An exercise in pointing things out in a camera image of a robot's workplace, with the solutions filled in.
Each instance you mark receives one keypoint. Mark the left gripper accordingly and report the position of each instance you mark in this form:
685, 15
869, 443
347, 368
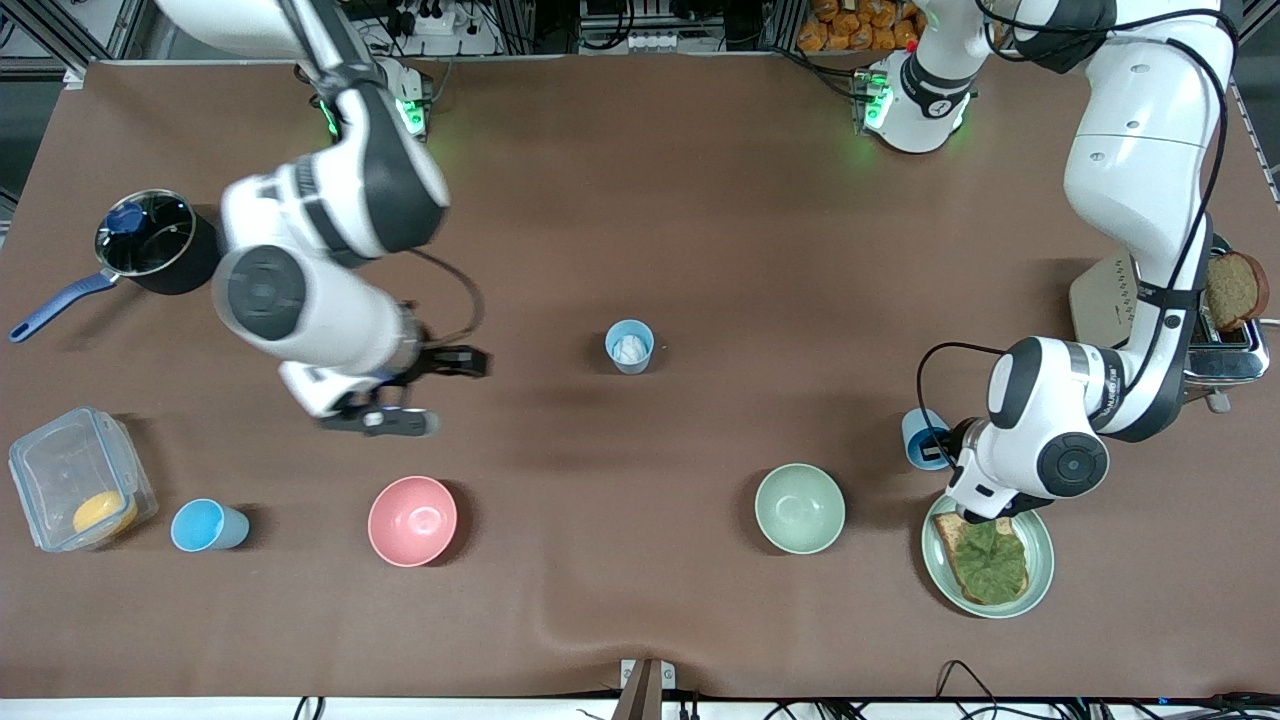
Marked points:
962, 438

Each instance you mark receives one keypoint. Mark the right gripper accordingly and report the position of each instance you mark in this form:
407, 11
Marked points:
437, 361

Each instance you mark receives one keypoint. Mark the blue cup with white inside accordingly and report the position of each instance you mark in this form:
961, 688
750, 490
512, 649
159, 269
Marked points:
630, 350

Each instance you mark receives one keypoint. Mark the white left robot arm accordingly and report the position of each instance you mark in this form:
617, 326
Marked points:
1140, 180

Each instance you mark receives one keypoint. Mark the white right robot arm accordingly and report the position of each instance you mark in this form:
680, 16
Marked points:
330, 220

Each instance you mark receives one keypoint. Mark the toast slice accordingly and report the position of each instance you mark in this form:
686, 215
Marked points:
945, 540

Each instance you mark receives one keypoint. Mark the green lettuce leaf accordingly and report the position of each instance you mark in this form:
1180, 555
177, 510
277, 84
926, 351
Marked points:
990, 565

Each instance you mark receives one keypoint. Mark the pale green plate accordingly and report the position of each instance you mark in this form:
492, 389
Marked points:
1040, 560

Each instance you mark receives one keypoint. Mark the pink bowl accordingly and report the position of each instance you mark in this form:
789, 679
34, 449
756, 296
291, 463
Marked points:
412, 520

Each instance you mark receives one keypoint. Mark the pale green bowl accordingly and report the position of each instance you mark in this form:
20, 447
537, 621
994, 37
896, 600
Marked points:
799, 508

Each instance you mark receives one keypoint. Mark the cream toaster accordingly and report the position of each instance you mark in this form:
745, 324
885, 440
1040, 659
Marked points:
1100, 300

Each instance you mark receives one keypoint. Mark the glass lid blue knob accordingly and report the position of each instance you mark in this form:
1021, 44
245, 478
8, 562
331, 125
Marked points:
150, 235

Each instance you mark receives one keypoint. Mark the brown bread slice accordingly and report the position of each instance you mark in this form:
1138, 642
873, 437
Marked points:
1235, 290

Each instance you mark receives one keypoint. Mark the white power strip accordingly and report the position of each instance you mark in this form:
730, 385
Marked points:
435, 20
648, 43

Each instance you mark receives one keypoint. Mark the orange round food piece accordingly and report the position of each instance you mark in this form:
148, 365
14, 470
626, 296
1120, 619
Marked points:
105, 513

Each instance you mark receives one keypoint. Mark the clear plastic container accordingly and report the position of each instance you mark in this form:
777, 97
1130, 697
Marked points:
60, 470

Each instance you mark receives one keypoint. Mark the bag of orange buns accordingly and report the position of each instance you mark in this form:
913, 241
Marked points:
860, 25

